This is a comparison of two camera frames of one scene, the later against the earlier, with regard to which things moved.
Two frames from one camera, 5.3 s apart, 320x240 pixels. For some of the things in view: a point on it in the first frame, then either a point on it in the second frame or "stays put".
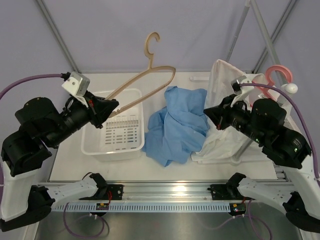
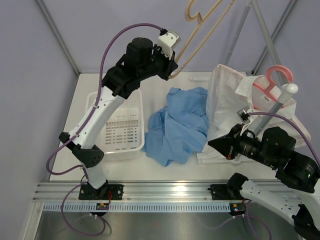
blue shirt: x=176 y=131 stays put
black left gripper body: x=96 y=116 to x=159 y=63
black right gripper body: x=228 y=115 to x=236 y=143
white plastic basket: x=123 y=138 stays put
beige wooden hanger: x=151 y=57 to x=200 y=21
